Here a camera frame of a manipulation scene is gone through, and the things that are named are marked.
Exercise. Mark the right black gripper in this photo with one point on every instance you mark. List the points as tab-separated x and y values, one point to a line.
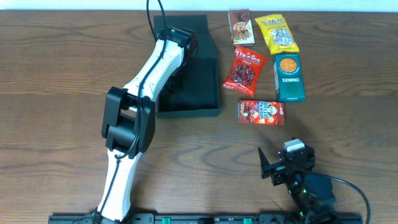
277	170

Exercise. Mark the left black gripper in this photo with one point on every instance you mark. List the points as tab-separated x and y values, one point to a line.
175	84

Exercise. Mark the black gift box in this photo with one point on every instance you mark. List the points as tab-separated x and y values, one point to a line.
195	91

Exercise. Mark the brown Pocky snack box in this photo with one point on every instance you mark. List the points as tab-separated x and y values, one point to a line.
240	26

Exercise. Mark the red Hacks candy bag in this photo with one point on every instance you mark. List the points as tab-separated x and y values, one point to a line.
245	71

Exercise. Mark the teal Chunkies cookie box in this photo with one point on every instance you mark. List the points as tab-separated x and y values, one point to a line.
289	86

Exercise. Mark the yellow Hacks candy bag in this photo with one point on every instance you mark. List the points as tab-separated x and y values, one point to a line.
277	34

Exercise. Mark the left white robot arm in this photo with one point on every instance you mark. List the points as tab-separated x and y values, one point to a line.
129	120

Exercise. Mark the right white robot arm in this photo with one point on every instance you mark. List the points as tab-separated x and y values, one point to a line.
312	194

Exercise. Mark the red Hello Panda box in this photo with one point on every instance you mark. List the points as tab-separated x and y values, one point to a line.
261	112

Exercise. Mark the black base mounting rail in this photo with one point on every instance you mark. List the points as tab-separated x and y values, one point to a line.
149	218

